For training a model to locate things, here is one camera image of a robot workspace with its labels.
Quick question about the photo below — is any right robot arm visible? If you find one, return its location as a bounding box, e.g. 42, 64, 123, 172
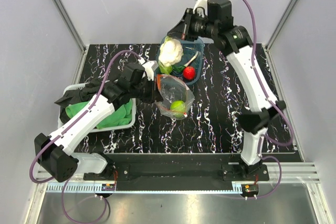
167, 0, 286, 180

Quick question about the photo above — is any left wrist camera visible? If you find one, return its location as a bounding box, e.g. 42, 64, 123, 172
138, 59, 159, 81

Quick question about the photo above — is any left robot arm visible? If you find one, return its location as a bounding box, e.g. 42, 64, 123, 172
33, 60, 161, 183

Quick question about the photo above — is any white fake cauliflower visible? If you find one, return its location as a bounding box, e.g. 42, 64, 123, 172
158, 36, 183, 74

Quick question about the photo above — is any teal plastic container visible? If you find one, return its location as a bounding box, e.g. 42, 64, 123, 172
170, 38, 205, 86

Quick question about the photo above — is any red fake tomato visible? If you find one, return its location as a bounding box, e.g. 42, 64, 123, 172
183, 66, 196, 80

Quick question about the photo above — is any green fake apple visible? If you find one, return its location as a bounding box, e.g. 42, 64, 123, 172
170, 100, 186, 113

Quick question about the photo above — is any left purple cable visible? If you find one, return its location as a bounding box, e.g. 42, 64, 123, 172
29, 50, 145, 222

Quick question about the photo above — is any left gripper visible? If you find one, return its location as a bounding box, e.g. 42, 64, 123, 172
130, 77, 164, 104

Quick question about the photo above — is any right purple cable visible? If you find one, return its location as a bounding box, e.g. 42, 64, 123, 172
203, 0, 295, 198

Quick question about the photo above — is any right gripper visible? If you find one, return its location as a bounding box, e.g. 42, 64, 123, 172
167, 8, 217, 42

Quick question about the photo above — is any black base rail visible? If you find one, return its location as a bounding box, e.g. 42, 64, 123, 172
83, 154, 276, 194

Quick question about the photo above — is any purple cable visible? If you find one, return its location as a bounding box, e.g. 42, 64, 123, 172
29, 50, 145, 222
203, 0, 295, 198

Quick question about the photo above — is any green cloth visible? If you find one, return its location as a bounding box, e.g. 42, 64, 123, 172
65, 99, 133, 130

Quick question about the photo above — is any clear zip top bag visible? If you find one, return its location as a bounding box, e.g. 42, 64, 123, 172
155, 74, 195, 120

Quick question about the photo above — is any black cloth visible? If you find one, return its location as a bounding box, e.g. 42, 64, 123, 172
55, 78, 102, 124

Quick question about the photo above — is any white perforated plastic basket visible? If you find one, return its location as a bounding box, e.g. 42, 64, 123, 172
57, 82, 137, 133

